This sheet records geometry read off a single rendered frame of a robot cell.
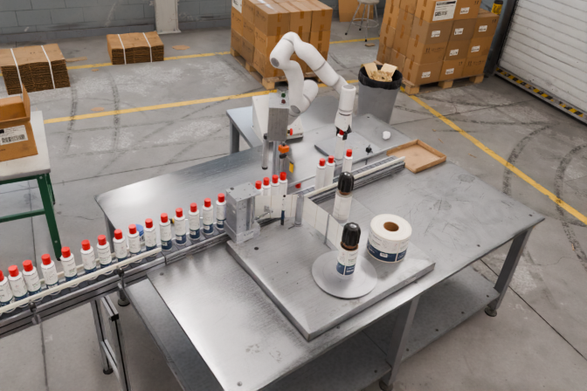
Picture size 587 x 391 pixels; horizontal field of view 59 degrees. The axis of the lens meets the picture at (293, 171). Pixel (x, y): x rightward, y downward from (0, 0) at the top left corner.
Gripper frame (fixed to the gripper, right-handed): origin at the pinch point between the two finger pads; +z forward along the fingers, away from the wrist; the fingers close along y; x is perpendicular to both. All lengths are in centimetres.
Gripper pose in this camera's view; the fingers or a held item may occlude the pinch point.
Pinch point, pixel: (341, 134)
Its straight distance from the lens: 315.8
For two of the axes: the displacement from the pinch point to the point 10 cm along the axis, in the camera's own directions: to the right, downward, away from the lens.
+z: -0.8, 8.3, 5.5
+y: 6.0, 4.8, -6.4
